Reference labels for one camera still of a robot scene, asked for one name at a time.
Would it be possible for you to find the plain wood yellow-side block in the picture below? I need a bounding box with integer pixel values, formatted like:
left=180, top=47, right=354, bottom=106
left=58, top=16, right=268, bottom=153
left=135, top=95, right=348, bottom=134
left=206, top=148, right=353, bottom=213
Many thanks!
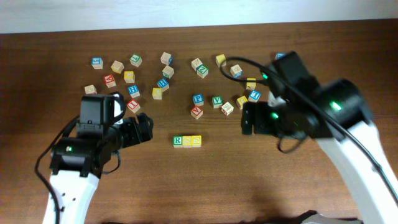
left=111, top=60, right=124, bottom=74

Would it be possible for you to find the blue H block left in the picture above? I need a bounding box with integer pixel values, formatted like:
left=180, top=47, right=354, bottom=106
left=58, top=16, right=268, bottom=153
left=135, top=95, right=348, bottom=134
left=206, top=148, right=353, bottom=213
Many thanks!
left=127, top=85, right=140, bottom=98

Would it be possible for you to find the green Z block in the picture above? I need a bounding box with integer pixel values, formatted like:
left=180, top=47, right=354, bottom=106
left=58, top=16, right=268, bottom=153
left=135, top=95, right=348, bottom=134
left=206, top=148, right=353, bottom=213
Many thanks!
left=197, top=65, right=209, bottom=78

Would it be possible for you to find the wood block blue D front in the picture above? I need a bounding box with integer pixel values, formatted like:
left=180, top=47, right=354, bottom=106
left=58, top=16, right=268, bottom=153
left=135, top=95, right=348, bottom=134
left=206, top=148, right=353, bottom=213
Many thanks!
left=230, top=64, right=243, bottom=78

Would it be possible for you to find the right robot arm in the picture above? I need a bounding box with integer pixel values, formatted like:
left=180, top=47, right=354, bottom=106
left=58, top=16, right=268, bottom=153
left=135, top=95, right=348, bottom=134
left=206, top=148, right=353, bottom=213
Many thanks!
left=241, top=52, right=397, bottom=223

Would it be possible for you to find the green L block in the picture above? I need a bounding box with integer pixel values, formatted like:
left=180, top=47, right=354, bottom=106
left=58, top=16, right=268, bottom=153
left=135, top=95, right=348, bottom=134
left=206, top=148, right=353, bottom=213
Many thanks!
left=129, top=54, right=142, bottom=67

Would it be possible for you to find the red V block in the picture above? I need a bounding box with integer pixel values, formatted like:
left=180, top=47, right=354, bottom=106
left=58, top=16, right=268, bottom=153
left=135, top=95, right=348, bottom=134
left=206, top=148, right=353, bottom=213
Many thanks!
left=190, top=106, right=203, bottom=119

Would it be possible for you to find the blue P block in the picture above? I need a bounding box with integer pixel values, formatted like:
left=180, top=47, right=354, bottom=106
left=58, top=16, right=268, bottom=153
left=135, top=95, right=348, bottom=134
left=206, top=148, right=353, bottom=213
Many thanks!
left=193, top=94, right=204, bottom=106

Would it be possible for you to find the yellow G block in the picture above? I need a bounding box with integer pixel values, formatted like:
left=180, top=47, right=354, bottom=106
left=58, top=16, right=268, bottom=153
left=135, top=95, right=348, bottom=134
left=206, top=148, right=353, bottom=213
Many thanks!
left=124, top=70, right=135, bottom=83

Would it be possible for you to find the blue block far left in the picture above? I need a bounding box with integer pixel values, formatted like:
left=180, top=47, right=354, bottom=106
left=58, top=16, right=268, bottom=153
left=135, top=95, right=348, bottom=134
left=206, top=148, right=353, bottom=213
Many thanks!
left=91, top=57, right=104, bottom=70

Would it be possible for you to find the white picture block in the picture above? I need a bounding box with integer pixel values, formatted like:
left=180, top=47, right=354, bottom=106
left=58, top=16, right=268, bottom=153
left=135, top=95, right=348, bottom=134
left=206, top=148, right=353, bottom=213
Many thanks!
left=221, top=101, right=234, bottom=116

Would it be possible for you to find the red A block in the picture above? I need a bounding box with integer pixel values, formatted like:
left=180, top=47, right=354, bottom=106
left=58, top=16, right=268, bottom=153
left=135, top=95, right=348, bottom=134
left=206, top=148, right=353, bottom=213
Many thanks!
left=103, top=74, right=116, bottom=88

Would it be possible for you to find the yellow S block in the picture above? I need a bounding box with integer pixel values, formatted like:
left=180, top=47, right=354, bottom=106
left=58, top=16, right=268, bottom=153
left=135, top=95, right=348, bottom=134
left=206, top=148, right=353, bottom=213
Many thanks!
left=182, top=136, right=192, bottom=147

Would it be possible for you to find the yellow E block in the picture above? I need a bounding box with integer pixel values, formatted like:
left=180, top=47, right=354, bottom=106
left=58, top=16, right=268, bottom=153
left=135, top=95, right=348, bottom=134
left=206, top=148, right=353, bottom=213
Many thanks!
left=236, top=96, right=248, bottom=110

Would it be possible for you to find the green V block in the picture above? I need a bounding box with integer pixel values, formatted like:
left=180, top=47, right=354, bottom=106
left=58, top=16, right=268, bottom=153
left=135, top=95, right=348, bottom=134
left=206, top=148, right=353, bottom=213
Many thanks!
left=212, top=96, right=223, bottom=108

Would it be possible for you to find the blue X block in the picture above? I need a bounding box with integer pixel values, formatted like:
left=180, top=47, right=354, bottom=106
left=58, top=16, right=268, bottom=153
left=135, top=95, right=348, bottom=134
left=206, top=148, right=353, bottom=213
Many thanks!
left=275, top=52, right=286, bottom=60

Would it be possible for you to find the wood block blue D side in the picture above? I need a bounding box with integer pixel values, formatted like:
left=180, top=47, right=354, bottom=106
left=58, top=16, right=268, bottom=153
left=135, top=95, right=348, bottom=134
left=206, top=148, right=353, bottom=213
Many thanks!
left=160, top=52, right=173, bottom=65

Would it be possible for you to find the plain wood block top centre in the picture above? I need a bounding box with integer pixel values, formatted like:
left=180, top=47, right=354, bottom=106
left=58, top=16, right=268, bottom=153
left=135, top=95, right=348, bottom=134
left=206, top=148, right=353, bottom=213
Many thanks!
left=191, top=58, right=203, bottom=71

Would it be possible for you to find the green R block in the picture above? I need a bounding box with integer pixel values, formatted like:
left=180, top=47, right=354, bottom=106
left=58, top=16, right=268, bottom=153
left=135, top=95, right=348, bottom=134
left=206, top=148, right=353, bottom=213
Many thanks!
left=173, top=136, right=183, bottom=147

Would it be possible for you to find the yellow block top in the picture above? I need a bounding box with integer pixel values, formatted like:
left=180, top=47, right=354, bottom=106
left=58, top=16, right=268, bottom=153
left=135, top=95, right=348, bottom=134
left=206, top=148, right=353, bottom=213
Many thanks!
left=215, top=54, right=226, bottom=68

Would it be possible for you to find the red I block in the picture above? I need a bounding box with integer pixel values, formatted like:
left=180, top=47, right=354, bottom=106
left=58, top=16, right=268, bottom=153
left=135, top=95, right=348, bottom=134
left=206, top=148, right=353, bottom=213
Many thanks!
left=126, top=99, right=141, bottom=113

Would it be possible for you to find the blue h block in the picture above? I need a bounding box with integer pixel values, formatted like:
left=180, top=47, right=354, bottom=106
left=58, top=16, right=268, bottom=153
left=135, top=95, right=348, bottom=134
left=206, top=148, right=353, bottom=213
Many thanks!
left=157, top=78, right=169, bottom=92
left=127, top=85, right=140, bottom=98

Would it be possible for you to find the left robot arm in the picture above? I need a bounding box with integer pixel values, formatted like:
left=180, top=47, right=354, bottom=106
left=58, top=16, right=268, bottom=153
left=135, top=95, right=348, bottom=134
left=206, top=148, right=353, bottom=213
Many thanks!
left=43, top=92, right=154, bottom=223

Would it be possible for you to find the blue H block centre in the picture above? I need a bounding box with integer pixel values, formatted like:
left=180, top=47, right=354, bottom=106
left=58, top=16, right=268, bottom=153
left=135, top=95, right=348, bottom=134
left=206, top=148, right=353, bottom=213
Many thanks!
left=157, top=78, right=169, bottom=92

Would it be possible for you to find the wood block green side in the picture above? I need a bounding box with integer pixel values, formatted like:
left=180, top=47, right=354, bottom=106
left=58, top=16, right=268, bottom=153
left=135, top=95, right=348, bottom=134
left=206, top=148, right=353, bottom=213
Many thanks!
left=162, top=65, right=174, bottom=79

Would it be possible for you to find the blue I block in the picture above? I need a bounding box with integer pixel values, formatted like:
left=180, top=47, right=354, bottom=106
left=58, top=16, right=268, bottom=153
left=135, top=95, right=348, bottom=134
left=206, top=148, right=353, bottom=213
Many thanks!
left=248, top=90, right=261, bottom=103

